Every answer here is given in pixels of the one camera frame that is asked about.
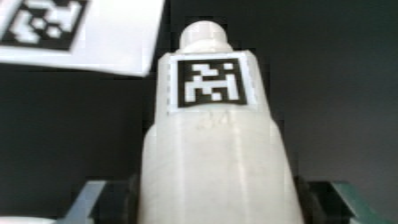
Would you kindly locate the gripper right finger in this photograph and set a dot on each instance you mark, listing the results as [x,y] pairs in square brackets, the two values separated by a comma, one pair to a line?
[333,204]

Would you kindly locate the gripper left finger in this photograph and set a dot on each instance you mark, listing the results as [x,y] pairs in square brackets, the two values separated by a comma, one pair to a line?
[106,203]

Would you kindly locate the white cylindrical table leg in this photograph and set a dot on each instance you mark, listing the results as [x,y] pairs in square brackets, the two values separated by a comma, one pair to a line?
[216,178]

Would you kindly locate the white marker sheet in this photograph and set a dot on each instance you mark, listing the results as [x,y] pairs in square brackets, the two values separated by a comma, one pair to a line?
[81,34]

